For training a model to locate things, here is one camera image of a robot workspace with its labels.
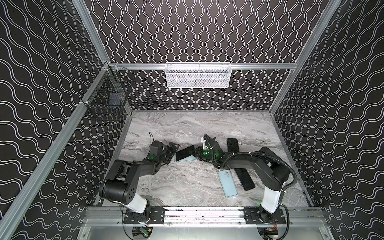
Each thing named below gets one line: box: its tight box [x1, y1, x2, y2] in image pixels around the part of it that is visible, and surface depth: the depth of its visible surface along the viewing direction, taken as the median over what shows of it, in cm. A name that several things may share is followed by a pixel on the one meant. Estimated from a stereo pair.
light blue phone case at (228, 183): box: [218, 169, 238, 197], surface depth 87 cm
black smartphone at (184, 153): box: [175, 145, 195, 162], surface depth 96 cm
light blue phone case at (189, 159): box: [174, 153, 198, 163], surface depth 94 cm
